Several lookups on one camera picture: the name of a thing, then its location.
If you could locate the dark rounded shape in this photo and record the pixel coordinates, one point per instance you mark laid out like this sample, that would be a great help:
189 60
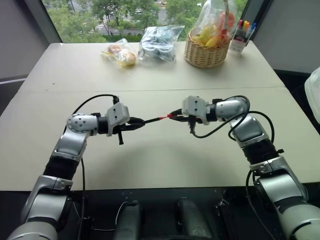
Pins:
130 222
193 220

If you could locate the yellow toy bananas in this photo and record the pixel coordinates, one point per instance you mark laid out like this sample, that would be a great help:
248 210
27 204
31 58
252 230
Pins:
207 35

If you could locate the clear bag of bread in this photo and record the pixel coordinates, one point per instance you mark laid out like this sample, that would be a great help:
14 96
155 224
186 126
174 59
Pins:
125 56

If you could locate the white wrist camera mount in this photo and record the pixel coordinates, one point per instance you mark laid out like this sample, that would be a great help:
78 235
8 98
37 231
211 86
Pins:
117 112
193 105

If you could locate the blue capped marker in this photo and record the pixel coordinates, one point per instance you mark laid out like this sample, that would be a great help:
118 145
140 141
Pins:
253 28

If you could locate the woven wicker basket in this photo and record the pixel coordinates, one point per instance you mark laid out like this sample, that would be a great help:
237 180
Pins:
205 55

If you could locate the orange capped marker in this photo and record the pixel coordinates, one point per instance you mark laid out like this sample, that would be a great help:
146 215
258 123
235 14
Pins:
246 25

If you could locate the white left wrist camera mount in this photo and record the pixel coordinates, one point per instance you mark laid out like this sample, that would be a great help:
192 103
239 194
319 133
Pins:
117 112

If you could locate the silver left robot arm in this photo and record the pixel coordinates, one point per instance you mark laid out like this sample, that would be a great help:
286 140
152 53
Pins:
75 140

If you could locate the white plastic object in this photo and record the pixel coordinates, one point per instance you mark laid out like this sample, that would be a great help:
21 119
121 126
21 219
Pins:
313 95

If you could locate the orange toy fruit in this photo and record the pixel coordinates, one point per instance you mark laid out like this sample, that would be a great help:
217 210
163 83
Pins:
228 18

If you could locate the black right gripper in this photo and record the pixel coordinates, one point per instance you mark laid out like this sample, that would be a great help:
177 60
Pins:
193 119

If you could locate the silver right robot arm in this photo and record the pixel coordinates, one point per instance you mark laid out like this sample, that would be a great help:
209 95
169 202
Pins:
250 127

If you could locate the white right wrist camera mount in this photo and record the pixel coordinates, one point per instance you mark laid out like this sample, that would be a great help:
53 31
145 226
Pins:
193 105

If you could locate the clear plastic basket wrap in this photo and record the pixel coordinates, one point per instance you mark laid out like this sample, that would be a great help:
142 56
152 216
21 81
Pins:
212 15

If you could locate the red marker cap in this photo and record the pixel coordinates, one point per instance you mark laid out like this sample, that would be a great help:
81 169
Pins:
171 115

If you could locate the clear bag of blue items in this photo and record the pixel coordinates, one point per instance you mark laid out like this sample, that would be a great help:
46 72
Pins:
157 45

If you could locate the red capped marker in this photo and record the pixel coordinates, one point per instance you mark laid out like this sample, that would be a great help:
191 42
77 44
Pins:
241 24

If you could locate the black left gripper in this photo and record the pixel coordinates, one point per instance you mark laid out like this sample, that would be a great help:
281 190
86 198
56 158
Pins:
125 128

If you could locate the white marker pack box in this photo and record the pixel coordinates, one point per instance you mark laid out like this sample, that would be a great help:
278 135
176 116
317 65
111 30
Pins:
238 41

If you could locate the black marker with red tip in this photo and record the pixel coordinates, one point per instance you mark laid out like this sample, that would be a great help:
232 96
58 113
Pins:
153 120

